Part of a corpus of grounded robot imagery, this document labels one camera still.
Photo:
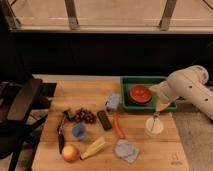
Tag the yellow corn cob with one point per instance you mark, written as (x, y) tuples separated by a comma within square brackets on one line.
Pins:
[(93, 148)]

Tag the blue sponge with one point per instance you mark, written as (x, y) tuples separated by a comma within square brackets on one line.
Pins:
[(113, 102)]

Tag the black office chair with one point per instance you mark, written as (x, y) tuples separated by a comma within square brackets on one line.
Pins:
[(14, 130)]

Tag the small grey clip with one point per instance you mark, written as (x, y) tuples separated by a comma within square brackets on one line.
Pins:
[(69, 114)]

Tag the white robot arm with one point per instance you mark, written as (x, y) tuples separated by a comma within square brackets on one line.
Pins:
[(188, 83)]

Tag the crumpled blue cloth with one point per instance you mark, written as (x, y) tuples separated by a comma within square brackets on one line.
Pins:
[(126, 151)]

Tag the black eraser block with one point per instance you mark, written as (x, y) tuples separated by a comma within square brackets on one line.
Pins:
[(105, 122)]

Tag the orange carrot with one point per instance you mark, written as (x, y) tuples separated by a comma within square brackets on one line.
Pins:
[(120, 134)]

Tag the dark grape bunch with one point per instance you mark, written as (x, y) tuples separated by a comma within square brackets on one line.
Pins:
[(84, 115)]

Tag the small blue cup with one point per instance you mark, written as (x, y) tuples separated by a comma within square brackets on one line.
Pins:
[(79, 131)]

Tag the green plastic tray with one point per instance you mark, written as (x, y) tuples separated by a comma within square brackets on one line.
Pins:
[(126, 82)]

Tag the black handled tool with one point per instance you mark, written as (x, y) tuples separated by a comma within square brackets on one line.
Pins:
[(61, 139)]

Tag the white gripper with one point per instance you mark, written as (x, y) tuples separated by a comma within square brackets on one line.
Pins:
[(165, 95)]

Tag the red bowl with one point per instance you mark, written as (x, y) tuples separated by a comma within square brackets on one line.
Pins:
[(139, 94)]

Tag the red yellow apple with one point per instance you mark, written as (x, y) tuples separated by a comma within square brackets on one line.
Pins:
[(70, 153)]

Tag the white cup with spoon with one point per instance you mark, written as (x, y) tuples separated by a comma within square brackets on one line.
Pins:
[(154, 125)]

